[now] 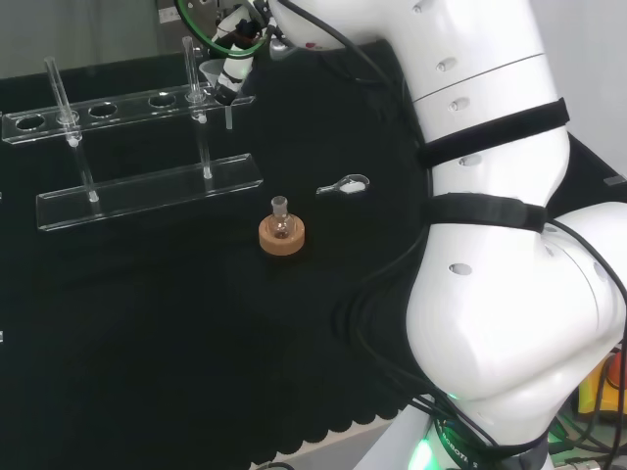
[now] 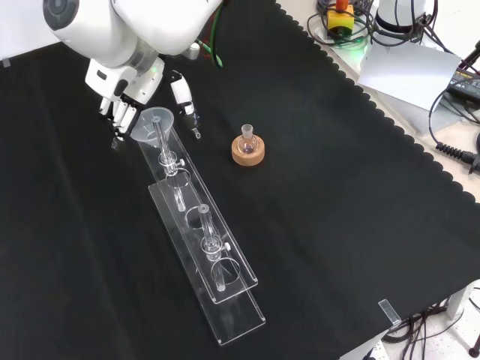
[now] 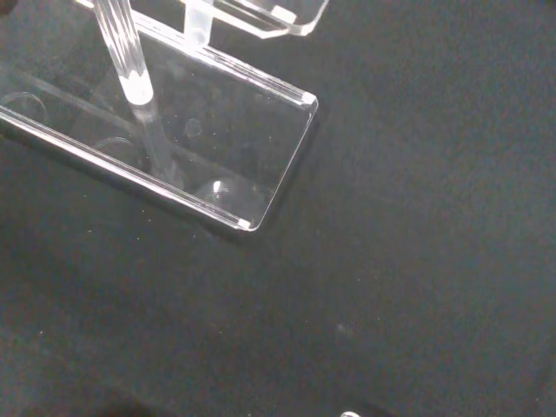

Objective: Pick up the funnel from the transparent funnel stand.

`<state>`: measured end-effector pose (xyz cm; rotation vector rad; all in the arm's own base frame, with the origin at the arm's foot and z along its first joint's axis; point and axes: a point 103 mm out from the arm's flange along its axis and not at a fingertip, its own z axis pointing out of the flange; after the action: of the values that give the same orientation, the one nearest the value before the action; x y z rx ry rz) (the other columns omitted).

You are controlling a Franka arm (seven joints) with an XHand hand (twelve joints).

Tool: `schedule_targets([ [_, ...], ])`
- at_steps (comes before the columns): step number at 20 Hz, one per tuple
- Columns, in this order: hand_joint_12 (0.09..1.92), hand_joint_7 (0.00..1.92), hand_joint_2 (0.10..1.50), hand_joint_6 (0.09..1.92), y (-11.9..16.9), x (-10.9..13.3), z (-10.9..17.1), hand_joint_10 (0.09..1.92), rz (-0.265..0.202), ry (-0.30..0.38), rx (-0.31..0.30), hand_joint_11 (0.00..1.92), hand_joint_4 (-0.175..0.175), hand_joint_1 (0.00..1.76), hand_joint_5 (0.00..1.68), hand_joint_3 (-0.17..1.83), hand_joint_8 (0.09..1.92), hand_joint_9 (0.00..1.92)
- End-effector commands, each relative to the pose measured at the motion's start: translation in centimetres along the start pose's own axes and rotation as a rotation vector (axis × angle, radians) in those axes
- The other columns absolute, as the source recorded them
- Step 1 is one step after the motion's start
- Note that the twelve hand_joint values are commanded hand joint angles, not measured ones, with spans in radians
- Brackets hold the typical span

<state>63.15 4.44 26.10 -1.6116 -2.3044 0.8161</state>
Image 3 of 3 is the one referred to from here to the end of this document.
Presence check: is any clear acrylic funnel stand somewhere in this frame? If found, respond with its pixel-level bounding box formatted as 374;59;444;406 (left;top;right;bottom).
0;0;330;234

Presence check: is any black bench cloth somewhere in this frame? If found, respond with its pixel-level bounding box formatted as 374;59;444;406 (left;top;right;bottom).
0;0;556;417

